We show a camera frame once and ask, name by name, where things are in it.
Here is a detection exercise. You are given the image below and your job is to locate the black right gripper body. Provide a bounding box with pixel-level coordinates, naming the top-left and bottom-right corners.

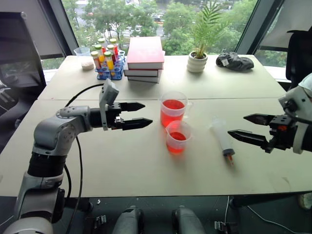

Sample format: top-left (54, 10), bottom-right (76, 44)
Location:
top-left (264, 114), bottom-right (297, 155)

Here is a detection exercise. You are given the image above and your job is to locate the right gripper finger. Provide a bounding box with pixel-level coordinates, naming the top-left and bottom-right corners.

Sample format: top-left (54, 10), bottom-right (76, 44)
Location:
top-left (243, 113), bottom-right (276, 127)
top-left (227, 129), bottom-right (271, 147)

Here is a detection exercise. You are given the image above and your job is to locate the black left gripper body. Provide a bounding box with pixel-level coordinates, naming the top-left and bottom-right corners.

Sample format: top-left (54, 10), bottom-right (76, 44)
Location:
top-left (106, 102), bottom-right (125, 131)

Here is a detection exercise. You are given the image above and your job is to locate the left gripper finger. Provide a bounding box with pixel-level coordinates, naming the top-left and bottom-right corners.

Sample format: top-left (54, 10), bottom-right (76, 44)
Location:
top-left (120, 101), bottom-right (146, 113)
top-left (122, 117), bottom-right (154, 131)

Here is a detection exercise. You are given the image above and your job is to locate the clear plastic syringe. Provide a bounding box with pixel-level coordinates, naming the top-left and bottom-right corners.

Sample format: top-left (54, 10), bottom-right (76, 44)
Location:
top-left (210, 116), bottom-right (236, 168)

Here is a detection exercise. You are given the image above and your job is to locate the tall beaker red liquid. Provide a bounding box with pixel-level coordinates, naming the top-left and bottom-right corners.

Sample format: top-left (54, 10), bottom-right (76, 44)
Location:
top-left (159, 91), bottom-right (195, 127)

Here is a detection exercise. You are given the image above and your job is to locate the small beaker red liquid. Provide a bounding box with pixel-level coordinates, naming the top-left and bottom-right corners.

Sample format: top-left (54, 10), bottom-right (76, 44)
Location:
top-left (165, 120), bottom-right (193, 156)

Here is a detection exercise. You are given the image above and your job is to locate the blue test tube rack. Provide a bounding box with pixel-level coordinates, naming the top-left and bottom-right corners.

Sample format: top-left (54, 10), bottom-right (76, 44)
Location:
top-left (95, 55), bottom-right (126, 81)

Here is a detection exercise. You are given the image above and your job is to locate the green-capped yellow liquid tube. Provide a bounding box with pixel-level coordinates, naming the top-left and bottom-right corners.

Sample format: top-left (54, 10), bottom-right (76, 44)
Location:
top-left (103, 51), bottom-right (116, 77)

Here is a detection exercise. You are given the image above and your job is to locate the thick red book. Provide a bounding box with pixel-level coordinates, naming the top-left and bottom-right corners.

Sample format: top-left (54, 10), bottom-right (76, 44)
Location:
top-left (126, 36), bottom-right (166, 70)

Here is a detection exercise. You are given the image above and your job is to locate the cream-capped orange-red liquid tube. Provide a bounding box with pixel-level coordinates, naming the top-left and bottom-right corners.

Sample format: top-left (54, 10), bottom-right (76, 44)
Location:
top-left (90, 50), bottom-right (102, 70)

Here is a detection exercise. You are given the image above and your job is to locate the small white round container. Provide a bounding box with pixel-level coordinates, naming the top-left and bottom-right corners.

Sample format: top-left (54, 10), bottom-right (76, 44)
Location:
top-left (80, 60), bottom-right (95, 72)

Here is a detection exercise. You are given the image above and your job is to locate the green-capped orange liquid tube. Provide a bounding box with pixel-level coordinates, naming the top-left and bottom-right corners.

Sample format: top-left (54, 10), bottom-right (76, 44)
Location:
top-left (94, 44), bottom-right (105, 64)

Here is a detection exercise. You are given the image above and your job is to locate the cream-capped red liquid tube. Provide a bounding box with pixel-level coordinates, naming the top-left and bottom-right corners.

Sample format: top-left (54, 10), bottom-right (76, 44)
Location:
top-left (106, 44), bottom-right (116, 61)

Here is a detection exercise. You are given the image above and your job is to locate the dark gray crumpled cloth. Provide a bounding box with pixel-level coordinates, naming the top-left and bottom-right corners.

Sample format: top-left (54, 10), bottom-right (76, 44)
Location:
top-left (215, 51), bottom-right (255, 72)

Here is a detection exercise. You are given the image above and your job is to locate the green-capped red liquid tube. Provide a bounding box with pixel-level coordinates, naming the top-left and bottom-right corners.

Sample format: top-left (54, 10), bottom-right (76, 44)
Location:
top-left (97, 38), bottom-right (107, 53)
top-left (109, 38), bottom-right (119, 61)

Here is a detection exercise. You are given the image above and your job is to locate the clear empty measuring beaker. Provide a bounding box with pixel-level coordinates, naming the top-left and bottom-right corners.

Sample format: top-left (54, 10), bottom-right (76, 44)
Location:
top-left (73, 46), bottom-right (92, 61)

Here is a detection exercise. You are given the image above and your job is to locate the black office chair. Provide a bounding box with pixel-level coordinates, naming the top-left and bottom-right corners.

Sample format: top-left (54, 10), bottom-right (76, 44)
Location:
top-left (285, 29), bottom-right (312, 85)

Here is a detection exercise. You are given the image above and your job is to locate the green plant in white pot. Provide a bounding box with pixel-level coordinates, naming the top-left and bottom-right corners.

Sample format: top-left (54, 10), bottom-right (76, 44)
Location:
top-left (186, 0), bottom-right (231, 73)

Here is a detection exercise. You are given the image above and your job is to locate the gray rounded shape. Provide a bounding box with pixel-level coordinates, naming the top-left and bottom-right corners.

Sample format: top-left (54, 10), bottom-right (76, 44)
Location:
top-left (171, 205), bottom-right (206, 234)
top-left (111, 205), bottom-right (145, 234)

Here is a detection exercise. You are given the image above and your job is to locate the gray roller blind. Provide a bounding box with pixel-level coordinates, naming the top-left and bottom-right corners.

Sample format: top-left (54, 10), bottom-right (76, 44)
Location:
top-left (257, 0), bottom-right (312, 52)
top-left (0, 0), bottom-right (64, 59)

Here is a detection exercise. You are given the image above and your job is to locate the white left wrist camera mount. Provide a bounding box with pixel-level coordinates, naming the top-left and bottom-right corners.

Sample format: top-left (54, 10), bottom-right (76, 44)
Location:
top-left (98, 78), bottom-right (120, 131)

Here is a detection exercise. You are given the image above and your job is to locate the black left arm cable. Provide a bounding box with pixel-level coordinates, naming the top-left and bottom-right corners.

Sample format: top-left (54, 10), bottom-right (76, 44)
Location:
top-left (63, 82), bottom-right (106, 234)

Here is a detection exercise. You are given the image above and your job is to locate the white floor cable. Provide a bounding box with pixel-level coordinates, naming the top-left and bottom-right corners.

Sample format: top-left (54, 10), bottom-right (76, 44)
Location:
top-left (225, 195), bottom-right (294, 234)

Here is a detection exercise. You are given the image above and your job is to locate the black strap buckle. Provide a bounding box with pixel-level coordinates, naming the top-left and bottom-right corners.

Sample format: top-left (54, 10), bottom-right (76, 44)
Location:
top-left (214, 220), bottom-right (238, 233)
top-left (93, 214), bottom-right (108, 230)

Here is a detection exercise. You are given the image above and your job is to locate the dark window frame post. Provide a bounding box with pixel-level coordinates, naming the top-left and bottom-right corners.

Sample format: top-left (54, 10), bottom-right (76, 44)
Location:
top-left (234, 0), bottom-right (274, 56)
top-left (48, 0), bottom-right (80, 57)

